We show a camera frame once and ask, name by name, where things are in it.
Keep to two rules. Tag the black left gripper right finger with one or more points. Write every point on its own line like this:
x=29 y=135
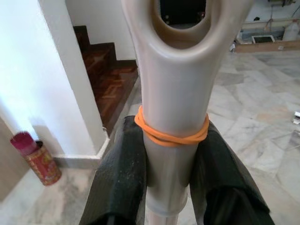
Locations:
x=218 y=178

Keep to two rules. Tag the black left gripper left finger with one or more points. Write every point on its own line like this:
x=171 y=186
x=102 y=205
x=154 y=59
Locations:
x=119 y=168

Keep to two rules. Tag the orange rubber band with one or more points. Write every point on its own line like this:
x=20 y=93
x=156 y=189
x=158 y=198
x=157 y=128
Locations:
x=164 y=140

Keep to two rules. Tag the red incense stick can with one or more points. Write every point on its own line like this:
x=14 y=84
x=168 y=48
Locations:
x=43 y=164

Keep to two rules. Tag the dark wooden staircase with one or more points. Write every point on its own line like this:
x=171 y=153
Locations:
x=110 y=82

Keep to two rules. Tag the small white object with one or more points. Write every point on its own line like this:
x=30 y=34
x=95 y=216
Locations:
x=296 y=118

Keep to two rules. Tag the long wooden plank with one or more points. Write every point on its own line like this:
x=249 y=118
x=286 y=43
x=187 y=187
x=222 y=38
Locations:
x=269 y=47

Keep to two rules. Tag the white framed panel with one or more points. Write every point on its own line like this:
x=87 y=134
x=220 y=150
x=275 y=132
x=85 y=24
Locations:
x=263 y=39

